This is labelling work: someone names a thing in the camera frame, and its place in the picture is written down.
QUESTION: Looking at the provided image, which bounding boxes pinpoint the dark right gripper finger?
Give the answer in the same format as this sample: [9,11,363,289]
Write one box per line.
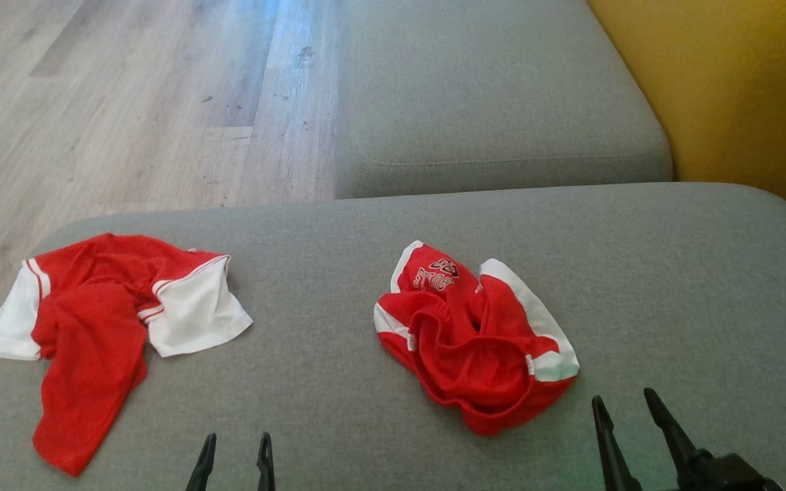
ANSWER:
[592,396,643,491]
[643,387,699,489]

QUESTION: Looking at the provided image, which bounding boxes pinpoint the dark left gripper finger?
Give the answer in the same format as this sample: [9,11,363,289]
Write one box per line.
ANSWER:
[186,433,218,491]
[257,432,276,491]

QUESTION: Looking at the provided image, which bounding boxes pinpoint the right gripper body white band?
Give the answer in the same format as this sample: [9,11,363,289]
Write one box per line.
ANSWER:
[666,450,786,491]

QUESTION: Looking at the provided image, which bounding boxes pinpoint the red white printed shorts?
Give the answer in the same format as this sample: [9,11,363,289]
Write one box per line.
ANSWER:
[373,240,581,436]

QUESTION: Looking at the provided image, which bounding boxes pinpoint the red white t-shirt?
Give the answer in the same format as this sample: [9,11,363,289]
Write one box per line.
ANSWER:
[0,233,254,477]

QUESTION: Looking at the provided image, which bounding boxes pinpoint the large grey sofa seat cushion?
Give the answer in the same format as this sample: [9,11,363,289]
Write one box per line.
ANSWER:
[0,183,786,491]

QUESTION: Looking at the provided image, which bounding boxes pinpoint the wide yellow sofa back cushion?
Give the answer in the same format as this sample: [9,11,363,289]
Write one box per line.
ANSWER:
[587,0,786,239]

